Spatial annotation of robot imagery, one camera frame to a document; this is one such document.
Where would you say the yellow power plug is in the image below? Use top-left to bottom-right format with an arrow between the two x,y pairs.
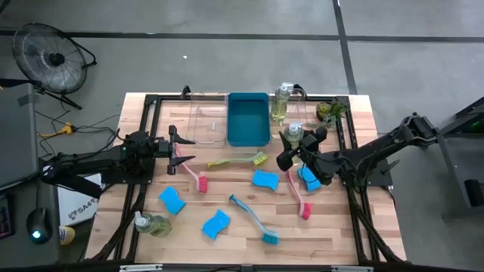
37,122 -> 76,139

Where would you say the black keyboard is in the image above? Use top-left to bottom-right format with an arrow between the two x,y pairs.
0,194 -> 15,241

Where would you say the grey monitor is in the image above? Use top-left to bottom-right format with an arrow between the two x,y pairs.
0,82 -> 39,190

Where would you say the green dish brush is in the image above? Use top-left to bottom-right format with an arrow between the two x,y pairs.
206,151 -> 268,169

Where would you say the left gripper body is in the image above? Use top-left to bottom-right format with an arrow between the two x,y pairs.
153,125 -> 178,175

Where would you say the blue sponge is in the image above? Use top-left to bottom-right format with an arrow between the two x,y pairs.
157,186 -> 187,216
297,165 -> 322,193
251,168 -> 281,192
201,209 -> 231,241

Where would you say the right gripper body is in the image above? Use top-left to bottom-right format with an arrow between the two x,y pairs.
302,150 -> 337,186

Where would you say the pink dish brush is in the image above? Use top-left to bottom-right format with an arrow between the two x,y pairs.
286,169 -> 313,221
173,142 -> 208,193

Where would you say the black diagonal beam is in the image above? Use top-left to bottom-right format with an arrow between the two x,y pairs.
39,165 -> 104,200

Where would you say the clear plastic bin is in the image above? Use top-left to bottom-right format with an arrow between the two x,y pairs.
268,92 -> 318,147
185,90 -> 229,147

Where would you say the black floor fan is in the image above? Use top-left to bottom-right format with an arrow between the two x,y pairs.
11,21 -> 98,111

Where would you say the silver bracket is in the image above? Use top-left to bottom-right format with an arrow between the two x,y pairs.
330,264 -> 374,272
119,264 -> 164,272

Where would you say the yellow round cap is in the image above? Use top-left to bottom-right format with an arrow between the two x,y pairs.
59,224 -> 76,246

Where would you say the dark grey desk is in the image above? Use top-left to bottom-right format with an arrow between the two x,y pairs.
0,174 -> 64,267

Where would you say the potted succulent plant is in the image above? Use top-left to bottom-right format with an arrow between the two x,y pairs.
305,98 -> 351,130

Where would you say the teal plastic bin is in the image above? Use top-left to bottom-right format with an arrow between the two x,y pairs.
226,91 -> 271,147

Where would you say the white cardboard box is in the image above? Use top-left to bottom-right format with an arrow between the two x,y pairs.
56,172 -> 104,227

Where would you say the black computer mouse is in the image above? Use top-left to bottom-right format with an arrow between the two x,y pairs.
26,207 -> 54,245

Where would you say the black table frame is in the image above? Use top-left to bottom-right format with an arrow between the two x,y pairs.
85,85 -> 408,265

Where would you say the blue dish brush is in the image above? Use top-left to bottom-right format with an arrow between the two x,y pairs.
228,193 -> 281,246

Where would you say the green dish soap bottle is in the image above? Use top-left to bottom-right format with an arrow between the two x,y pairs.
283,120 -> 306,166
135,210 -> 173,238
269,82 -> 294,123

